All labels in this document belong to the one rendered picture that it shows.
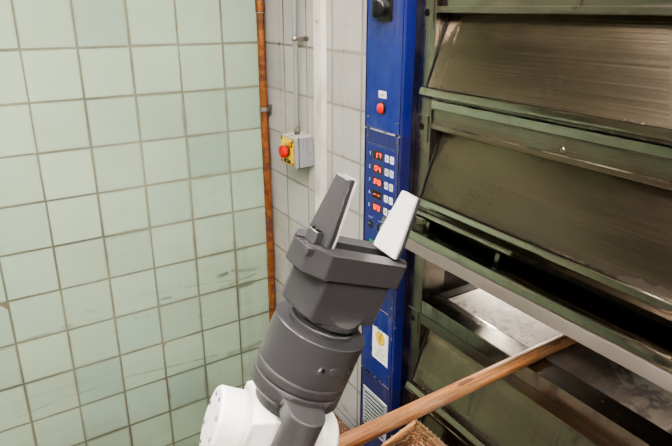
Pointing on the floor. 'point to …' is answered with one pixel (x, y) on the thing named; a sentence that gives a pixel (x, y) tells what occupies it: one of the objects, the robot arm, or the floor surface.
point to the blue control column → (382, 61)
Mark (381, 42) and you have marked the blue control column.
